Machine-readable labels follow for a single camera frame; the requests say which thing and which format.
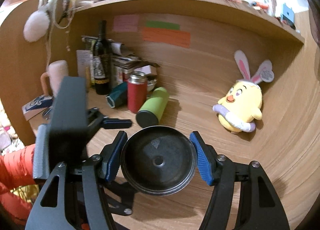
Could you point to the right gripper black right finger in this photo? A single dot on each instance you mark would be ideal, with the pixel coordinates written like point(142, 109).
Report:
point(259, 205)

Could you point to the orange sticky note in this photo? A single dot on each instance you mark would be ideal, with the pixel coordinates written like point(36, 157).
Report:
point(166, 36)

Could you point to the red thermos cup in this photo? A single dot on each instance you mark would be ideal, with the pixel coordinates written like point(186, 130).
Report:
point(136, 91)

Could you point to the stack of papers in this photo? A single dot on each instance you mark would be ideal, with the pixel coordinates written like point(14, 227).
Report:
point(123, 57)

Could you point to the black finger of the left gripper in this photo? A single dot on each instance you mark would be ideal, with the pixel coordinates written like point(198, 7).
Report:
point(113, 123)

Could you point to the green thermos cup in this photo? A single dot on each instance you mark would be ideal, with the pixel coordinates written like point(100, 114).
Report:
point(152, 110)

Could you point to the yellow chick plush toy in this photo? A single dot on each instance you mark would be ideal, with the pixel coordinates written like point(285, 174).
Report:
point(238, 110)

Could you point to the pink mug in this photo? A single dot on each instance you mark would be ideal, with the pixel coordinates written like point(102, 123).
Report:
point(56, 71)

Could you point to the dark wine bottle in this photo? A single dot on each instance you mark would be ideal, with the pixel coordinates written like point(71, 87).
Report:
point(102, 62)

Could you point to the pink sticky note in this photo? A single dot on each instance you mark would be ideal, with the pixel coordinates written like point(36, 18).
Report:
point(126, 23)

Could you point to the white fluffy pompom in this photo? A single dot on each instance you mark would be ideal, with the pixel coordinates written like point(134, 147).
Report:
point(36, 26)

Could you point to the green sticky note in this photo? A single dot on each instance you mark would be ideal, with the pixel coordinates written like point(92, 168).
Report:
point(162, 25)

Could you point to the orange left jacket sleeve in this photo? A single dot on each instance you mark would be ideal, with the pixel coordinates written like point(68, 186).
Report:
point(16, 171)

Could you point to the wooden shelf board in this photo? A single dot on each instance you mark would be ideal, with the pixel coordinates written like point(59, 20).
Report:
point(226, 11)

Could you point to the black thermos cup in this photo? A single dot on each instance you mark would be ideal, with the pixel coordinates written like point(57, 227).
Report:
point(158, 160)

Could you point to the dark teal hexagonal bottle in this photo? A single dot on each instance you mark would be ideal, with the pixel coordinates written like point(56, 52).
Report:
point(118, 96)

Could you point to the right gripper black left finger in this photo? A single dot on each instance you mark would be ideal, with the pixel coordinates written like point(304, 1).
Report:
point(84, 198)

